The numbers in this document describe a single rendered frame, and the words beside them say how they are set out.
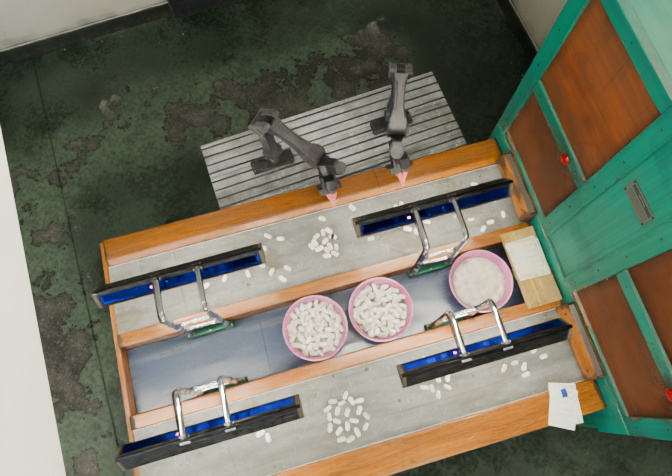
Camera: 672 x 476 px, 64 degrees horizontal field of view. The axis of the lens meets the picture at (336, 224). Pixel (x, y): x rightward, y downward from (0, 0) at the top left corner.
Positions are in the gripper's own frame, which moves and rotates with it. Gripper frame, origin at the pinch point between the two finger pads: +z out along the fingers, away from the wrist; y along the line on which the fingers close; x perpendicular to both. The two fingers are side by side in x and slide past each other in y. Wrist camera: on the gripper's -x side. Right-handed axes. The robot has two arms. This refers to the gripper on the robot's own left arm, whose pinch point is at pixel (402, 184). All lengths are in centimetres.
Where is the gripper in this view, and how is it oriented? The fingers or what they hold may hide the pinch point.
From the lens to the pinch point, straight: 232.3
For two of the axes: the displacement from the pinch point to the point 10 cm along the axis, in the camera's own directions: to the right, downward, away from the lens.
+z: 2.1, 9.0, 3.8
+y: 9.6, -2.6, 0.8
